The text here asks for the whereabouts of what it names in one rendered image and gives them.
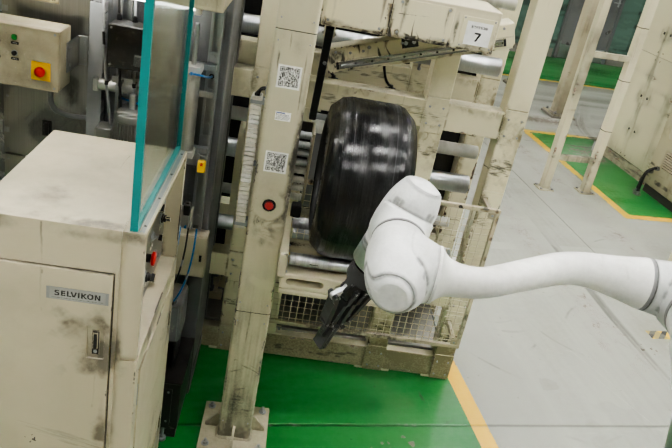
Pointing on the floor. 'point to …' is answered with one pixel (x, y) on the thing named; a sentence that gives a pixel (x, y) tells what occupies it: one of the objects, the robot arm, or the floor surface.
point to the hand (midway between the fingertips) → (325, 333)
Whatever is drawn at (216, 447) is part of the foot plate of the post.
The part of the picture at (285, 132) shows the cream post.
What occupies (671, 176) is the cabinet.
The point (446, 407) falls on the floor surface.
